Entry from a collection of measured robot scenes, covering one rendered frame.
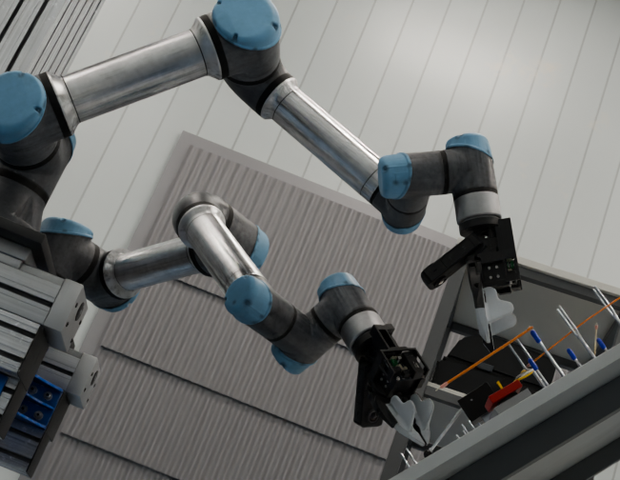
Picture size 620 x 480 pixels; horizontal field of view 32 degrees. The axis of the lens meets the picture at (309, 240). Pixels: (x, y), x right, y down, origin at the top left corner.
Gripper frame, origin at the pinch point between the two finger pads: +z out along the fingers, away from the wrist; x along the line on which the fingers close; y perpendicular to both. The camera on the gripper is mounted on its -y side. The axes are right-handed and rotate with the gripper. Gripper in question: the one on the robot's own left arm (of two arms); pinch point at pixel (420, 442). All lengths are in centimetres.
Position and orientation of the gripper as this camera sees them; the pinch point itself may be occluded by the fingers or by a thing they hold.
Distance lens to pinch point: 176.7
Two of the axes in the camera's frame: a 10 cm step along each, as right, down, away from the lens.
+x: 8.7, 0.0, 5.0
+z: 3.9, 6.4, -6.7
